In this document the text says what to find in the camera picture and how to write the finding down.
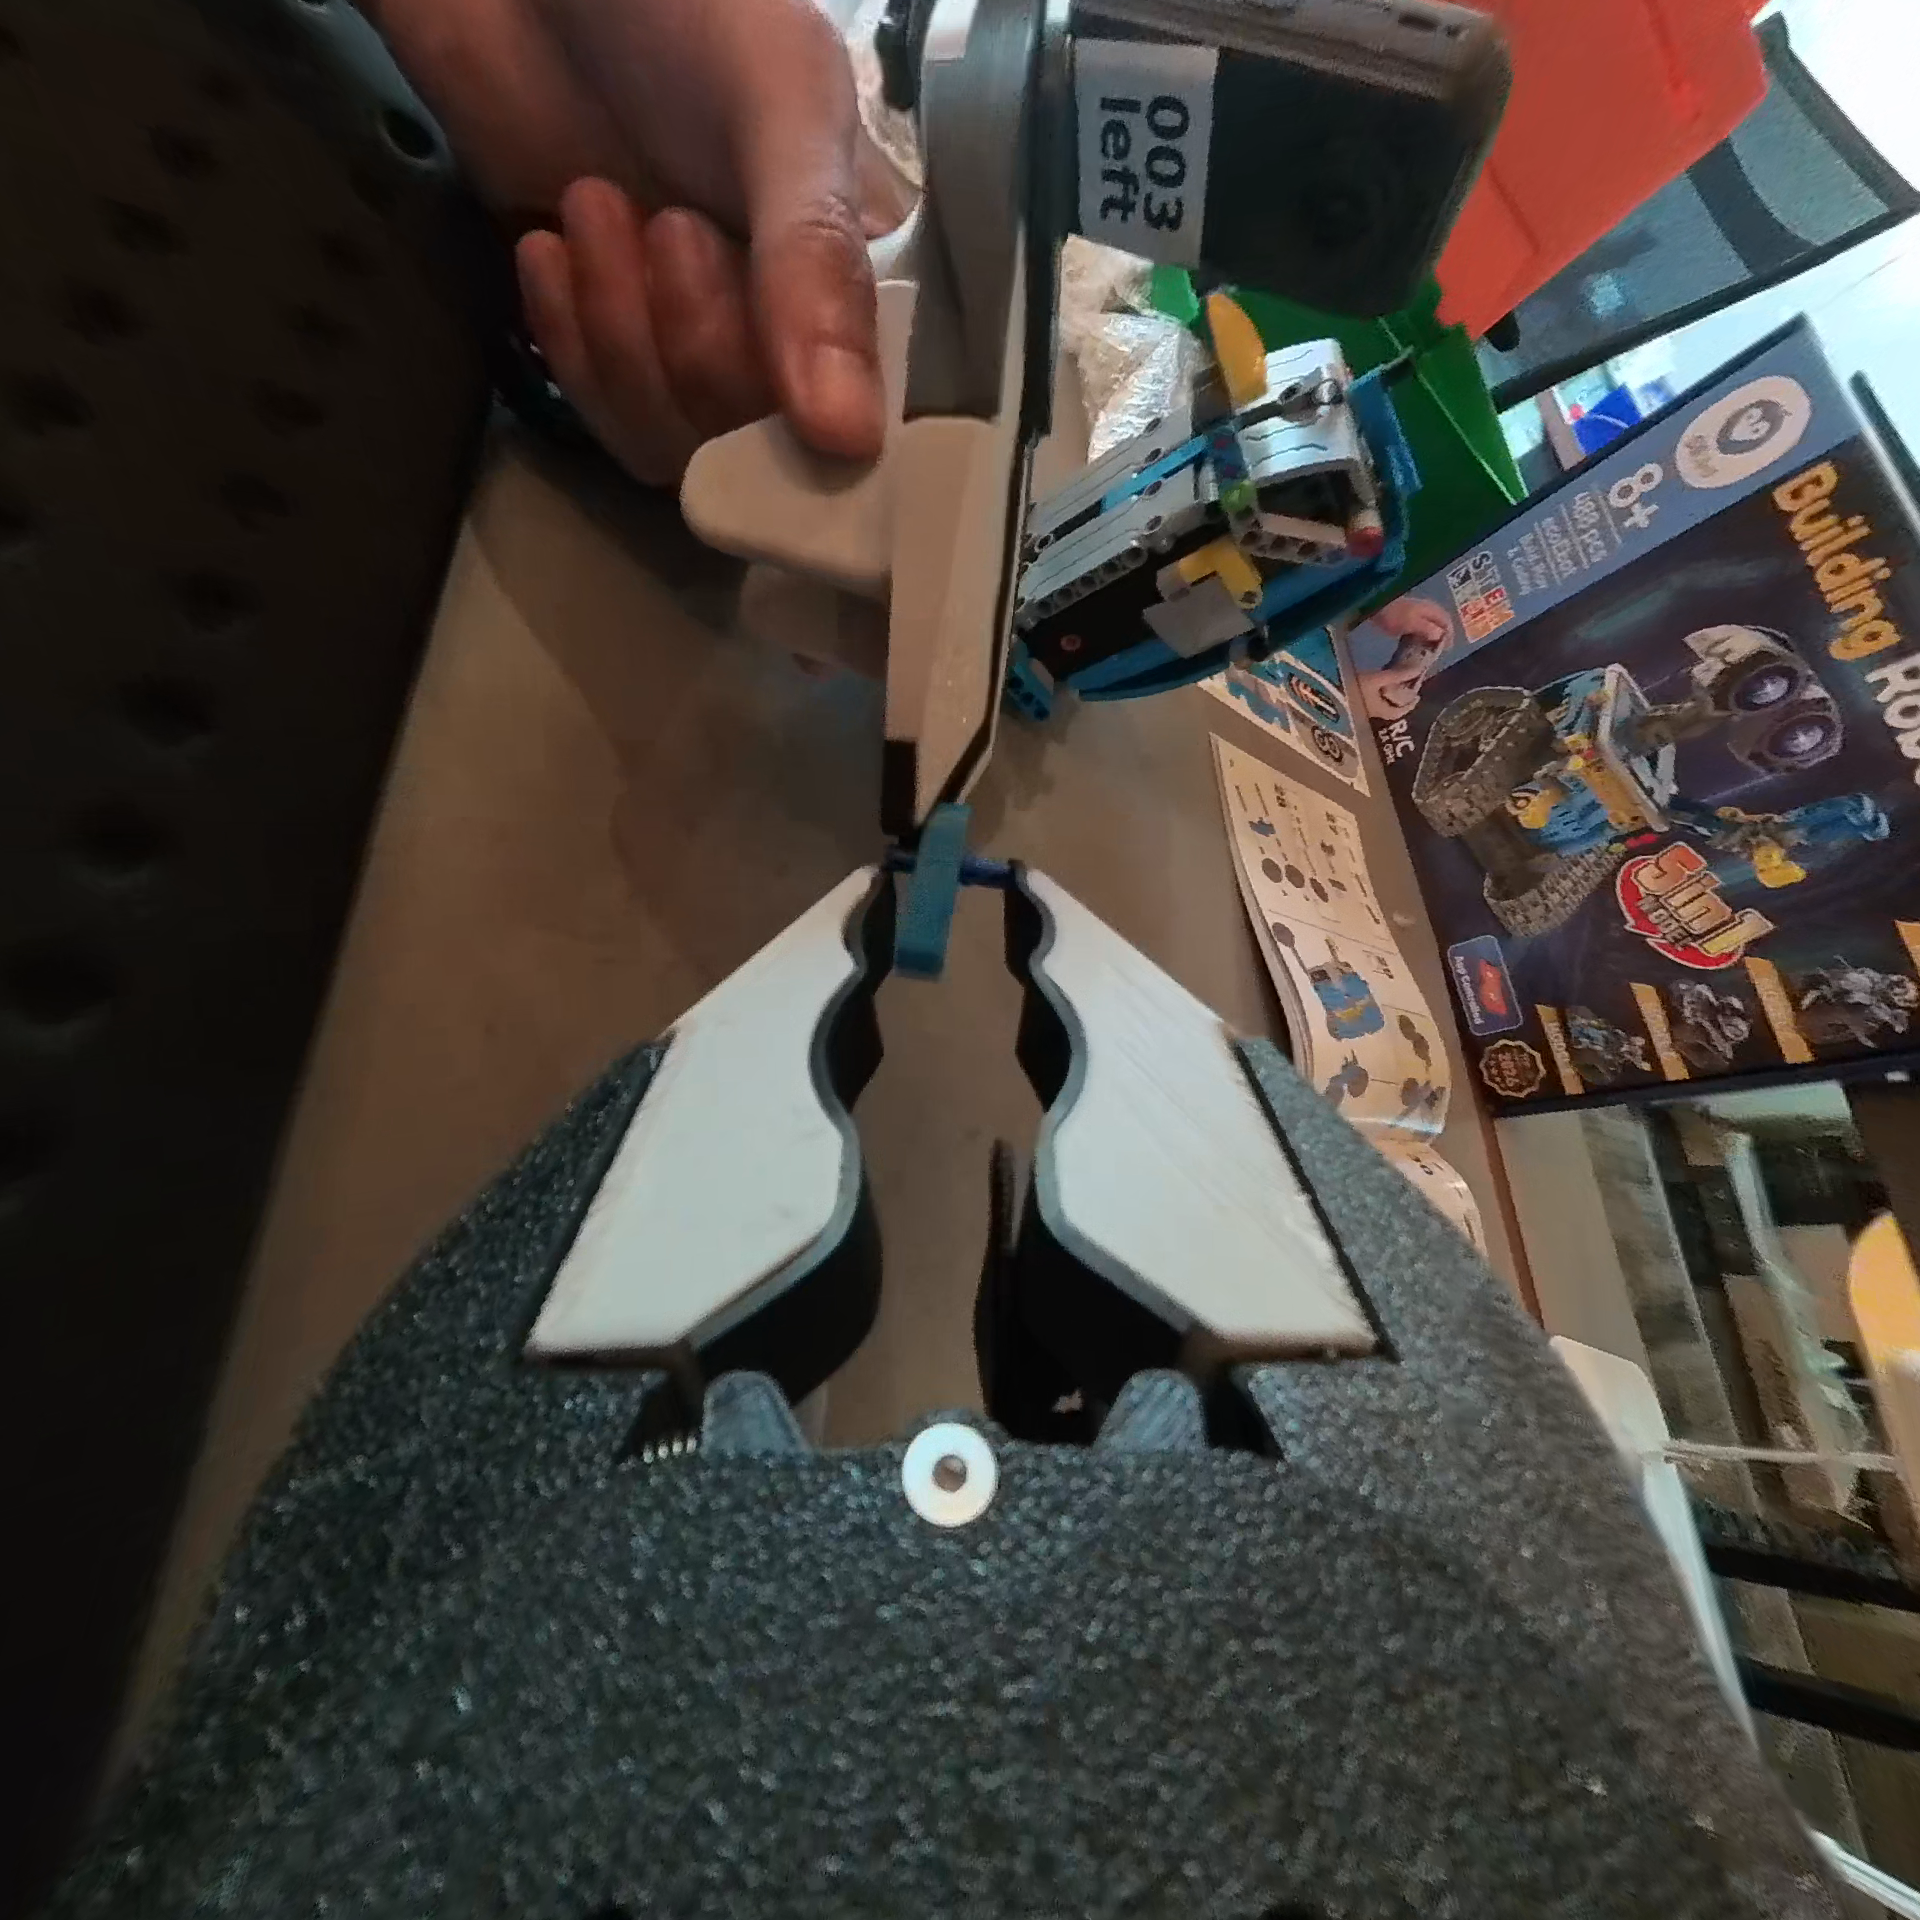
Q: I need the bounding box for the small bubble wrap bag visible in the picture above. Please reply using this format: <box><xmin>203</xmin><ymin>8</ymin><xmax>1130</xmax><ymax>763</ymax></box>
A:
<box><xmin>1067</xmin><ymin>239</ymin><xmax>1209</xmax><ymax>471</ymax></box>

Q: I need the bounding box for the robot kit box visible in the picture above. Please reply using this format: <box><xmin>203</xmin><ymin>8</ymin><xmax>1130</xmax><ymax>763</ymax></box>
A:
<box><xmin>1340</xmin><ymin>311</ymin><xmax>1920</xmax><ymax>1122</ymax></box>

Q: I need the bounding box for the instruction booklet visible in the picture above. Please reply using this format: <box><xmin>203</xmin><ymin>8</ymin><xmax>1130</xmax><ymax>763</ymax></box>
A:
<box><xmin>1208</xmin><ymin>727</ymin><xmax>1491</xmax><ymax>1255</ymax></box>

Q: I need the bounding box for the blue beam with holes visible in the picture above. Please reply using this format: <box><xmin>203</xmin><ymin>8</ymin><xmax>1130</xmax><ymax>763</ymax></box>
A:
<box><xmin>895</xmin><ymin>802</ymin><xmax>976</xmax><ymax>988</ymax></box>

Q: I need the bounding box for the grey desk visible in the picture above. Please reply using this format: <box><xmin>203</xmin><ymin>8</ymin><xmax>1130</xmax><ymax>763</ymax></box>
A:
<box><xmin>128</xmin><ymin>223</ymin><xmax>1548</xmax><ymax>1727</ymax></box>

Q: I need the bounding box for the black perforated chair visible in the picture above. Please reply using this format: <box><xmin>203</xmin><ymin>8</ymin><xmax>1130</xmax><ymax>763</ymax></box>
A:
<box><xmin>0</xmin><ymin>0</ymin><xmax>531</xmax><ymax>1892</ymax></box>

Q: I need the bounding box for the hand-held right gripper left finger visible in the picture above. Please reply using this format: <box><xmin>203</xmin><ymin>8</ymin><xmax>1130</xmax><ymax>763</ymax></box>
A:
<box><xmin>521</xmin><ymin>864</ymin><xmax>889</xmax><ymax>1404</ymax></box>

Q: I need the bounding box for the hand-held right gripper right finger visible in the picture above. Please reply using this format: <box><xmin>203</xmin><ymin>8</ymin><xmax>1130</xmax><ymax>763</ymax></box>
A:
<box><xmin>978</xmin><ymin>859</ymin><xmax>1384</xmax><ymax>1445</ymax></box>

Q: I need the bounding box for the orange sofa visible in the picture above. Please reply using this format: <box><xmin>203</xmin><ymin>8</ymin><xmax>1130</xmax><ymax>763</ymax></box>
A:
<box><xmin>1432</xmin><ymin>0</ymin><xmax>1776</xmax><ymax>342</ymax></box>

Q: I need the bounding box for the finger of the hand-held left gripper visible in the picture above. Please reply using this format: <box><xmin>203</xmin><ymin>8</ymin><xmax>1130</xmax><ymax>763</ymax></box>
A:
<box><xmin>878</xmin><ymin>412</ymin><xmax>1057</xmax><ymax>829</ymax></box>

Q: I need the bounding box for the person's left hand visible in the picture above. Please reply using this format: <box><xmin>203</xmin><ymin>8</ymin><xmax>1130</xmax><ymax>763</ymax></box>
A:
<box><xmin>356</xmin><ymin>0</ymin><xmax>922</xmax><ymax>488</ymax></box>

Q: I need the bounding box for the blue sticker sheet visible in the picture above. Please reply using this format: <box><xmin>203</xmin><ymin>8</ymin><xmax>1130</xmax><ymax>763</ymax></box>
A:
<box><xmin>1223</xmin><ymin>626</ymin><xmax>1374</xmax><ymax>800</ymax></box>

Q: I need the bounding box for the blue toy robot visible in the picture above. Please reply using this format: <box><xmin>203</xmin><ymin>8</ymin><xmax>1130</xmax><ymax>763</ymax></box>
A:
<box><xmin>1009</xmin><ymin>288</ymin><xmax>1424</xmax><ymax>725</ymax></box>

